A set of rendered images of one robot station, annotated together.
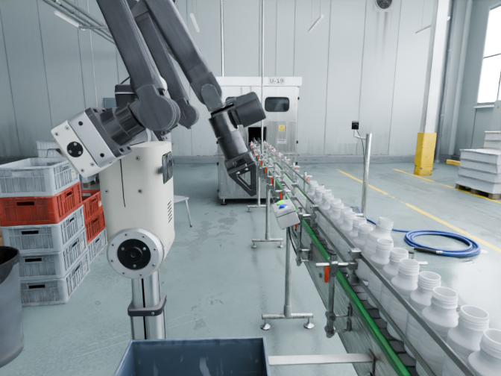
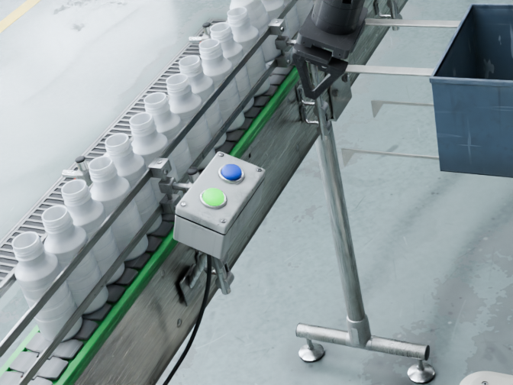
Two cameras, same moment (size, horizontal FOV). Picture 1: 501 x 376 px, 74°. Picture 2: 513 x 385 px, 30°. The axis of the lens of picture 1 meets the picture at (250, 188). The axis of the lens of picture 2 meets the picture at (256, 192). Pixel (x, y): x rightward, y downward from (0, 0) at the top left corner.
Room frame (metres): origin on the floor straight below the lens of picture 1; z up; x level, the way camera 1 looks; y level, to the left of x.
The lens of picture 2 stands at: (2.19, 0.56, 1.88)
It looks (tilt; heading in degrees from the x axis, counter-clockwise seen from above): 35 degrees down; 215
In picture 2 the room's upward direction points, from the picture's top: 13 degrees counter-clockwise
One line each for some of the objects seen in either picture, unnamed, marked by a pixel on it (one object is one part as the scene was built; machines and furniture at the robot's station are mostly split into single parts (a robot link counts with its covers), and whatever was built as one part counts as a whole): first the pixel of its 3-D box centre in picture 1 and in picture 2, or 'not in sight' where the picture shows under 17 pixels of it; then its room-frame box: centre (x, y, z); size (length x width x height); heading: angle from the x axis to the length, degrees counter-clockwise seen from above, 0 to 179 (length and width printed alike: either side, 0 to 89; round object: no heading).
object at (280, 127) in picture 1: (254, 140); not in sight; (6.25, -0.08, 1.05); 1.60 x 1.40 x 2.10; 3
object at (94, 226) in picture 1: (77, 226); not in sight; (3.37, 1.85, 0.33); 0.61 x 0.41 x 0.22; 5
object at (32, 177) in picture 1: (40, 175); not in sight; (2.67, 1.71, 1.00); 0.61 x 0.41 x 0.22; 10
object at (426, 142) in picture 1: (424, 154); not in sight; (8.71, -4.57, 0.55); 0.40 x 0.40 x 1.10; 3
